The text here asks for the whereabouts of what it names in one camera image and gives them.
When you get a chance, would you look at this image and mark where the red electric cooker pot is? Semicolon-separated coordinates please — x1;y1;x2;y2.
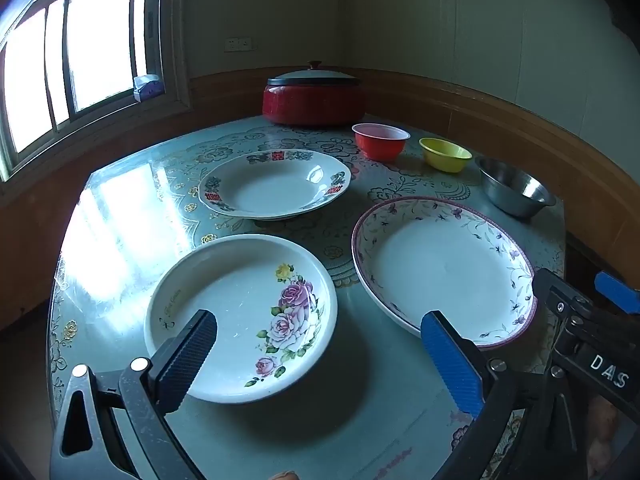
262;84;364;127

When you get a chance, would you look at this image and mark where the window with frame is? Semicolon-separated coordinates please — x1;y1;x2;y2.
1;0;190;197

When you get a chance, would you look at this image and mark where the red plastic bowl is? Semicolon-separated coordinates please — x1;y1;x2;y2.
352;122;411;162

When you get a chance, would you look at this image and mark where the white red-character pattern plate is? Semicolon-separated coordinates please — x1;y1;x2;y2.
198;148;352;221

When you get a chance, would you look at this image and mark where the white wall socket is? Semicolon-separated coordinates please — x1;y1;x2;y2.
224;37;253;53

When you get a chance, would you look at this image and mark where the dark cooker lid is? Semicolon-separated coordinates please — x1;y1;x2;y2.
267;61;360;87

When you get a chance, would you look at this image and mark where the yellow plastic bowl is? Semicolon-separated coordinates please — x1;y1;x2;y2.
419;136;473;174

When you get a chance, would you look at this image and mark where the stainless steel bowl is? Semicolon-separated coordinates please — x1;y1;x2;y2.
475;156;556;219

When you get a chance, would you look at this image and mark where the large purple-rimmed floral plate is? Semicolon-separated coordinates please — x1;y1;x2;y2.
352;196;537;349

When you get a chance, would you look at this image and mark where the green floral tablecloth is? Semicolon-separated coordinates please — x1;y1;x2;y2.
50;117;565;479

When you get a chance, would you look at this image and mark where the white rose pattern plate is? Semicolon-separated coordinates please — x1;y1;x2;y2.
144;234;337;404

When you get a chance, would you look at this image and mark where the right hand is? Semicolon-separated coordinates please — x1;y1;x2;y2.
586;396;620;479

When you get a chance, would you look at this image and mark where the blue tissue pack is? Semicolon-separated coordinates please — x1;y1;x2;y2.
134;74;165;103

